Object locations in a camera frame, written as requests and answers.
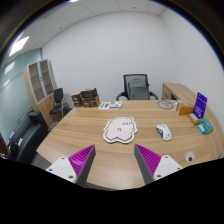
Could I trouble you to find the table cable grommet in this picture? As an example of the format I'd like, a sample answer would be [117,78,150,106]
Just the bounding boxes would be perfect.
[185,152,195,163]

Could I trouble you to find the stacked cardboard boxes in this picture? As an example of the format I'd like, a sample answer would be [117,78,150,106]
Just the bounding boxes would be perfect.
[71,88,100,108]

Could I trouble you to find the small black chair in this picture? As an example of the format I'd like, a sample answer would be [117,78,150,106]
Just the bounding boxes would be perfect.
[49,88,70,117]

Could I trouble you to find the wooden glass-door cabinet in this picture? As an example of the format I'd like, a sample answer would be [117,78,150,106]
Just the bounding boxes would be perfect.
[24,60,56,126]

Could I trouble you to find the wooden side desk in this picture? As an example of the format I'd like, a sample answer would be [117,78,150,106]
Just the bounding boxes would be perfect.
[162,83,196,110]

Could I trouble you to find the small yellow box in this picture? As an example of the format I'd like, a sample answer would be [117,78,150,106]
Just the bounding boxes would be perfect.
[188,113,200,125]

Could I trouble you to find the white blue computer mouse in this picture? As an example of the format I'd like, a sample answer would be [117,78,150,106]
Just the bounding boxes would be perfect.
[156,124,172,141]

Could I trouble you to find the small wooden box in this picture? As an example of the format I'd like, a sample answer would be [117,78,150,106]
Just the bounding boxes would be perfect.
[176,103,193,115]

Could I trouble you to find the black mesh office chair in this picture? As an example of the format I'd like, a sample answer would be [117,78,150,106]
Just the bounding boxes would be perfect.
[116,74,158,100]

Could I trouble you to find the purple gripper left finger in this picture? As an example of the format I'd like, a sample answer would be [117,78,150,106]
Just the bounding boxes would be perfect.
[47,145,96,184]

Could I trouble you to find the black leather sofa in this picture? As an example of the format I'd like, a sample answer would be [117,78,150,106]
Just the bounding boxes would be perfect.
[9,112,48,164]

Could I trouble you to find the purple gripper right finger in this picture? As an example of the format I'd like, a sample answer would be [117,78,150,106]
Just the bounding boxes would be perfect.
[134,144,182,184]

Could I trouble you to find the white green paper sheet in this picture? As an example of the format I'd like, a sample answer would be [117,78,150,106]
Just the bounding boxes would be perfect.
[99,101,122,110]

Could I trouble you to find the green tissue pack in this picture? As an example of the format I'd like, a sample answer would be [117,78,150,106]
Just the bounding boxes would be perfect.
[197,118,213,134]

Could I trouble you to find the purple sign stand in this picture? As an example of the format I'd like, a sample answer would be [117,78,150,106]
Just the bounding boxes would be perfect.
[193,93,207,119]

